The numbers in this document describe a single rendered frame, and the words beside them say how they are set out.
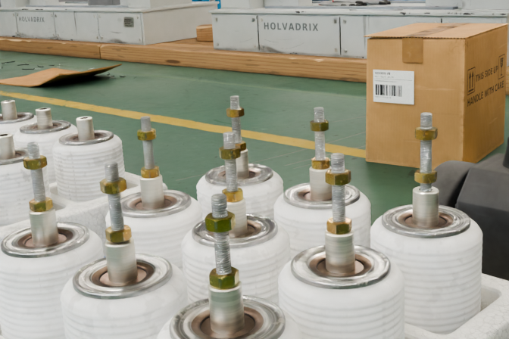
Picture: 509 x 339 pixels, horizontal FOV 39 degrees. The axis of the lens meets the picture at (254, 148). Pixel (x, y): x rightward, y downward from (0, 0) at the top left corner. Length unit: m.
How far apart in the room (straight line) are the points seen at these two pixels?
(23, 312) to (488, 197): 0.56
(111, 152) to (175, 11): 3.00
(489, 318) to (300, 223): 0.18
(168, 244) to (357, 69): 2.19
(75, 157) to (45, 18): 3.64
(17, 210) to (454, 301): 0.56
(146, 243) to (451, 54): 1.04
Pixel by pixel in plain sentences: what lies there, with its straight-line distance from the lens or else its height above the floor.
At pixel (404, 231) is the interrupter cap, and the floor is 0.25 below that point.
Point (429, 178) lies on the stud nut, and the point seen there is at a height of 0.29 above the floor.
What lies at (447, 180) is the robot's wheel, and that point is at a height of 0.19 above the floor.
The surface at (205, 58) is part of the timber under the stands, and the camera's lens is 3.38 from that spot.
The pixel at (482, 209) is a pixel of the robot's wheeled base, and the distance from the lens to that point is 0.92.
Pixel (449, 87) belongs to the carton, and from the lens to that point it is 1.61.
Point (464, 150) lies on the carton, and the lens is 1.64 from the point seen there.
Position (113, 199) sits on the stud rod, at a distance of 0.54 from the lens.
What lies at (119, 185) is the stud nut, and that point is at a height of 0.33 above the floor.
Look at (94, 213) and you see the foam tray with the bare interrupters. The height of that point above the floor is 0.17.
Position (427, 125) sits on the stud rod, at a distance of 0.62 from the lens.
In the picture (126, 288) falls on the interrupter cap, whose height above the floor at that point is 0.25.
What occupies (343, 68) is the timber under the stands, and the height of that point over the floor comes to 0.05.
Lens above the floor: 0.48
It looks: 15 degrees down
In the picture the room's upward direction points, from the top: 3 degrees counter-clockwise
